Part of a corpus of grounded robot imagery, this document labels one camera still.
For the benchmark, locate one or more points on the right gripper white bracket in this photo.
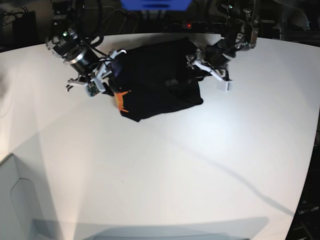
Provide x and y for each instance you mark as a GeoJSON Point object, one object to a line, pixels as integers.
{"type": "Point", "coordinates": [93, 70]}

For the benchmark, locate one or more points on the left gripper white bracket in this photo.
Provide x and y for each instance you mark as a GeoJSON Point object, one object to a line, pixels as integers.
{"type": "Point", "coordinates": [203, 61]}

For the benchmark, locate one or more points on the black T-shirt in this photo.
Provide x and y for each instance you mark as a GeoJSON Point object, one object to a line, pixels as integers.
{"type": "Point", "coordinates": [142, 73]}

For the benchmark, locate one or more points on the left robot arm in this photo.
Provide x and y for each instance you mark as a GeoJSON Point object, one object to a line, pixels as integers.
{"type": "Point", "coordinates": [238, 33]}

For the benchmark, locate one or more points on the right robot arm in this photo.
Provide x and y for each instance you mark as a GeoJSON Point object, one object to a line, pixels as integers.
{"type": "Point", "coordinates": [67, 41]}

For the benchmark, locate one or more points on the black power strip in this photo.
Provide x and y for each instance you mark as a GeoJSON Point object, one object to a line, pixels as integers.
{"type": "Point", "coordinates": [197, 26]}

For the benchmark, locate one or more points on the blue plastic box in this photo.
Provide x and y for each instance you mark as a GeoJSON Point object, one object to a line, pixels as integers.
{"type": "Point", "coordinates": [156, 5]}

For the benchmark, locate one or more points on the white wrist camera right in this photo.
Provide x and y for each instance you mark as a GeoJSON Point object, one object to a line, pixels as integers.
{"type": "Point", "coordinates": [92, 90]}

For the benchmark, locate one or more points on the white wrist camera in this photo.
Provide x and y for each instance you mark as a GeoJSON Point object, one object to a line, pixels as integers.
{"type": "Point", "coordinates": [225, 86]}
{"type": "Point", "coordinates": [92, 90]}

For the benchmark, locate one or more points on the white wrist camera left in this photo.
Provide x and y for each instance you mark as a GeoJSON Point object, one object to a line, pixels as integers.
{"type": "Point", "coordinates": [225, 86]}

